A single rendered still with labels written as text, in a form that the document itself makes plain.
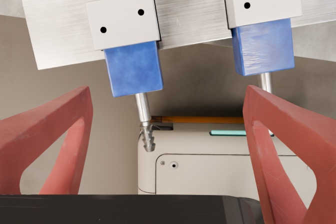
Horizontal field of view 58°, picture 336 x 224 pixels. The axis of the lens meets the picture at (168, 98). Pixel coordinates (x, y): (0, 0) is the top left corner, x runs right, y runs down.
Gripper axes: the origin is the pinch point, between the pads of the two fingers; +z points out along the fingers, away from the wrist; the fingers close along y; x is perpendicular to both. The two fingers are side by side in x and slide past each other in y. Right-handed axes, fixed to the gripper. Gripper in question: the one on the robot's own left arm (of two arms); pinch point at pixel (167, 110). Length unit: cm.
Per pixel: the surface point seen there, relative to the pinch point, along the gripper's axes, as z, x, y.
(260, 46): 12.2, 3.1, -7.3
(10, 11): 20.0, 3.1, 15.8
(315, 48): 18.3, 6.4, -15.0
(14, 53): 89, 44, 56
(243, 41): 12.4, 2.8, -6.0
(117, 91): 10.7, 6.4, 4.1
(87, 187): 67, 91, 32
